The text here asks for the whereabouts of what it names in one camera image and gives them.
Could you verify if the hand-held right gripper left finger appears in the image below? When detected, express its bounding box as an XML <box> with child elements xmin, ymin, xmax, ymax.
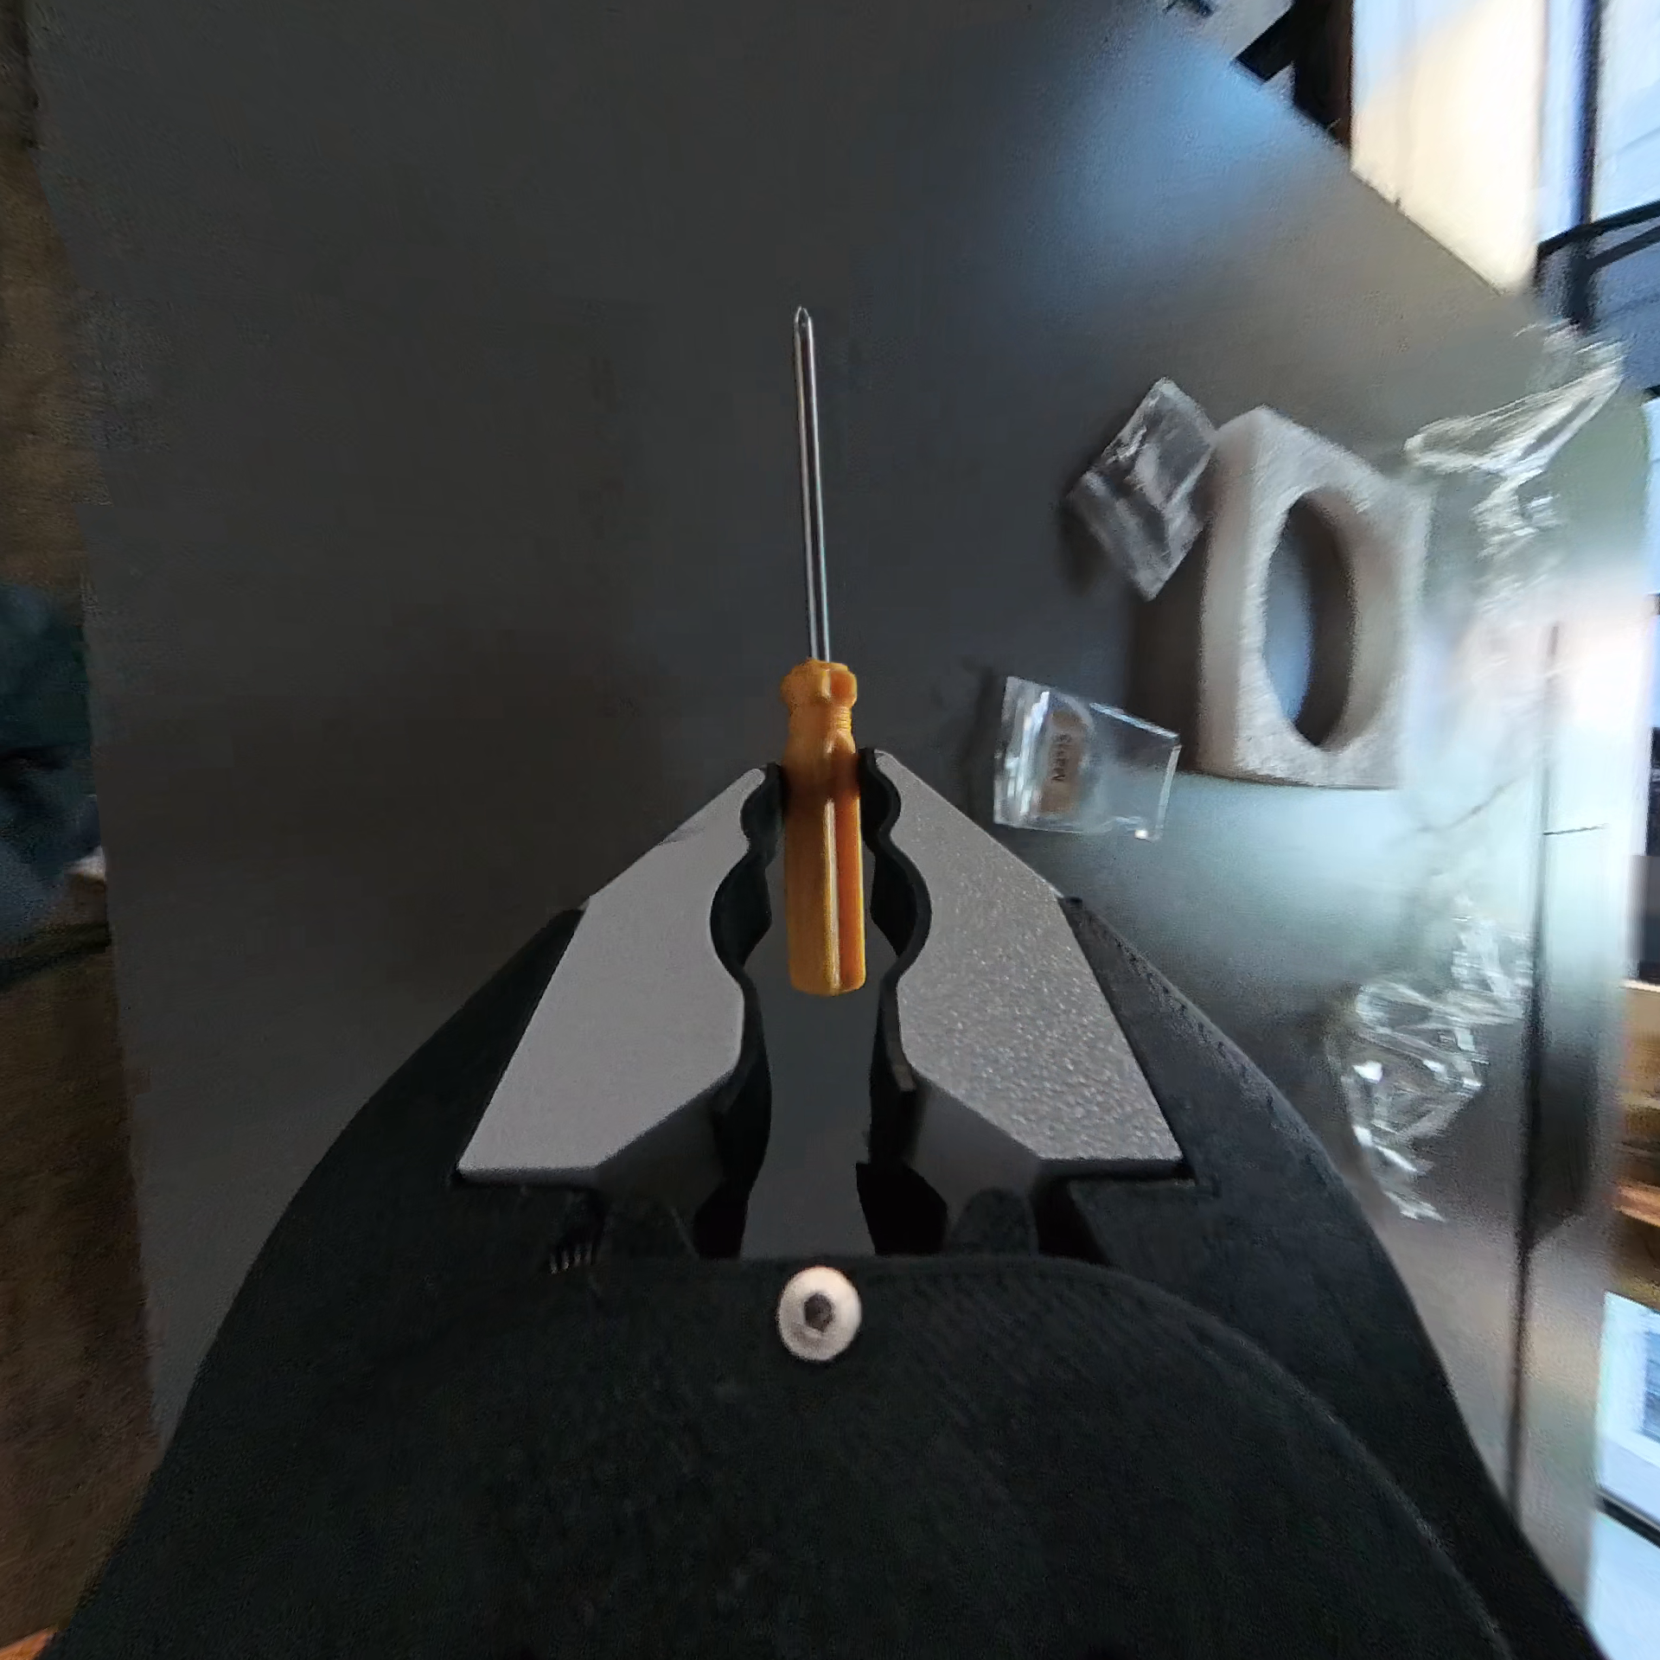
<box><xmin>455</xmin><ymin>762</ymin><xmax>791</xmax><ymax>1258</ymax></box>

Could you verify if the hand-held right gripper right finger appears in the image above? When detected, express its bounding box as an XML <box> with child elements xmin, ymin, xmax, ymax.
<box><xmin>850</xmin><ymin>748</ymin><xmax>1186</xmax><ymax>1258</ymax></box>

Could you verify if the orange screwdriver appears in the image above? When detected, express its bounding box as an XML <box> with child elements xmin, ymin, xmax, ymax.
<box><xmin>779</xmin><ymin>304</ymin><xmax>868</xmax><ymax>997</ymax></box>

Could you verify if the small clear labelled plastic bag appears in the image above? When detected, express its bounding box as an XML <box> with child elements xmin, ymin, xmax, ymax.
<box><xmin>992</xmin><ymin>673</ymin><xmax>1182</xmax><ymax>841</ymax></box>

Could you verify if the crumpled clear plastic wrap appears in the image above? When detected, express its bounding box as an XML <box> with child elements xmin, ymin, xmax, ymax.
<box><xmin>1401</xmin><ymin>323</ymin><xmax>1636</xmax><ymax>831</ymax></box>
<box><xmin>1328</xmin><ymin>895</ymin><xmax>1545</xmax><ymax>1221</ymax></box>

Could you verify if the grey square block with hole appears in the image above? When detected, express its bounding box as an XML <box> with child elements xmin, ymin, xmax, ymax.
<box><xmin>1140</xmin><ymin>404</ymin><xmax>1435</xmax><ymax>792</ymax></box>

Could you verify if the white box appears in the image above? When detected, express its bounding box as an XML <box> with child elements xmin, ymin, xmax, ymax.
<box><xmin>1348</xmin><ymin>0</ymin><xmax>1591</xmax><ymax>292</ymax></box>

